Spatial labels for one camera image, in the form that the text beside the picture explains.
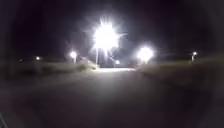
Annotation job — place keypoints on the tall street lamp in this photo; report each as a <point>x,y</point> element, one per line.
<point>105,37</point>

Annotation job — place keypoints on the dark asphalt path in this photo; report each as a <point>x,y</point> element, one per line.
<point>110,96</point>

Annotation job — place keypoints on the grass verge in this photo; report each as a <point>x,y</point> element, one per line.
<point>36,68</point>
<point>180,71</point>

